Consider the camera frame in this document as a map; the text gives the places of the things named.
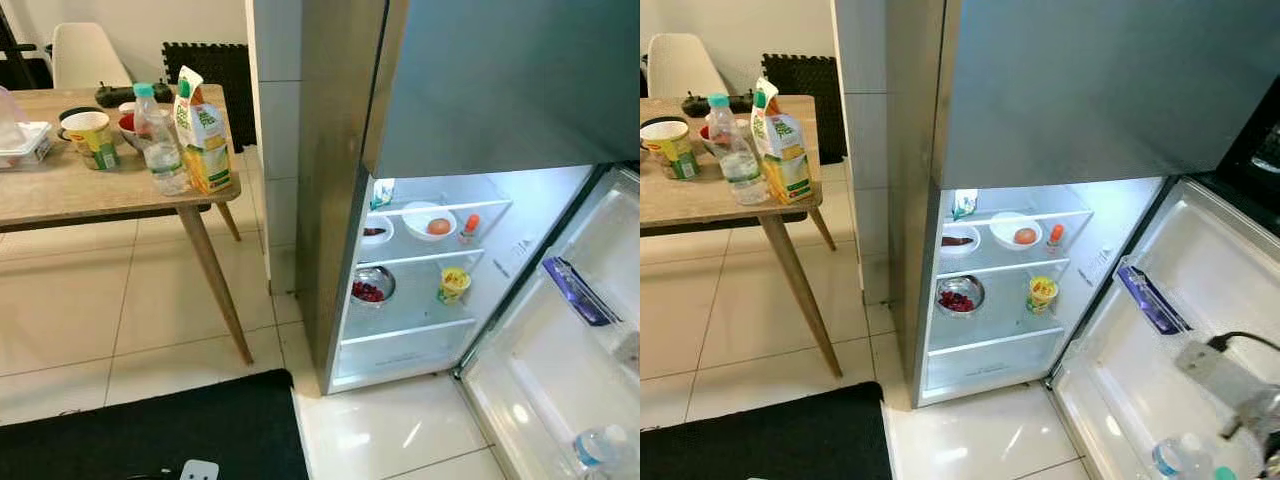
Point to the teal-cap clear water bottle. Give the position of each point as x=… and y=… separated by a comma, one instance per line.
x=163, y=160
x=1225, y=473
x=740, y=170

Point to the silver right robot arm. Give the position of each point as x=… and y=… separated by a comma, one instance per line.
x=1262, y=410

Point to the glass fridge shelf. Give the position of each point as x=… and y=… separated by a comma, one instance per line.
x=990, y=340
x=1060, y=215
x=480, y=205
x=410, y=330
x=420, y=258
x=1000, y=268

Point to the dark grey fridge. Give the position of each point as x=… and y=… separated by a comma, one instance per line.
x=340, y=150
x=920, y=200

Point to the light wood dining table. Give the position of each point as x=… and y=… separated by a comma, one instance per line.
x=70, y=190
x=700, y=200

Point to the yellow instant noodle cup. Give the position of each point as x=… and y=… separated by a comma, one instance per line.
x=454, y=285
x=672, y=150
x=92, y=140
x=1043, y=295

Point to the black remote controller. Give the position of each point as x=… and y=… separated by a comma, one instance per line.
x=135, y=96
x=695, y=103

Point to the Peel Fresh juice carton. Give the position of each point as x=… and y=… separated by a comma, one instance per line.
x=205, y=140
x=785, y=150

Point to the orange-cap small bottle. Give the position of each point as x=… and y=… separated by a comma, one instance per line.
x=1055, y=238
x=469, y=228

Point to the white shell chair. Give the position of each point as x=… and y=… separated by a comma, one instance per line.
x=88, y=55
x=685, y=65

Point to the orange round fruit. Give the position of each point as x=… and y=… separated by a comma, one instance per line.
x=1025, y=237
x=439, y=227

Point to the white-cap blue-label water bottle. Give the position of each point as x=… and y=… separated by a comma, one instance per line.
x=600, y=450
x=1180, y=458

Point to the white plate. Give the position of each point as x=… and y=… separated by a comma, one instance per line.
x=1003, y=235
x=415, y=225

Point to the black foam puzzle mat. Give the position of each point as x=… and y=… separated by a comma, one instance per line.
x=825, y=100
x=230, y=90

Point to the black floor mat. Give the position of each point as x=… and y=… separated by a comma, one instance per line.
x=760, y=440
x=150, y=430

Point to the white and green packet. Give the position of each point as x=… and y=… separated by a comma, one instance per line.
x=963, y=204
x=382, y=193

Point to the small white bowl dark food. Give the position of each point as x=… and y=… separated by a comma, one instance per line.
x=376, y=232
x=957, y=242

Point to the steel bowl red berries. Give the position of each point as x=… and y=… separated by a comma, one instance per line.
x=959, y=297
x=372, y=288

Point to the white-cap clear jar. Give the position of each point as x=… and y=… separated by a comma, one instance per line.
x=126, y=107

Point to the white lidded food container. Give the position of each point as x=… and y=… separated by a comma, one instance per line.
x=25, y=145

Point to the black kitchen countertop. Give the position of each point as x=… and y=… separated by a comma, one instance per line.
x=1255, y=140

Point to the black metal stand pole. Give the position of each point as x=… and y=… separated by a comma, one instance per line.
x=12, y=35

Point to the light grey left wrist camera mount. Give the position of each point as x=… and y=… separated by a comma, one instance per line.
x=199, y=470

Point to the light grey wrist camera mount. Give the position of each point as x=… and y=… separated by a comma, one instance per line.
x=1215, y=370
x=199, y=470

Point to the light grey right wrist camera mount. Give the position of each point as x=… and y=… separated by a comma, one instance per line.
x=1215, y=370

